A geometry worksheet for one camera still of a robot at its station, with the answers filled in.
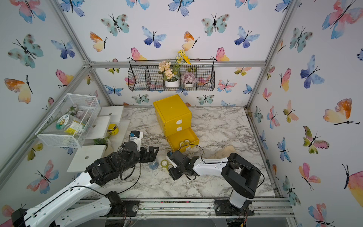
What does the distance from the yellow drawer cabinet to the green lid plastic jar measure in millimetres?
405

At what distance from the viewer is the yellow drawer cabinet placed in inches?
34.5

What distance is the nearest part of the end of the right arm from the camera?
0.63 m

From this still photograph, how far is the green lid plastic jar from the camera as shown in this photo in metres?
0.64
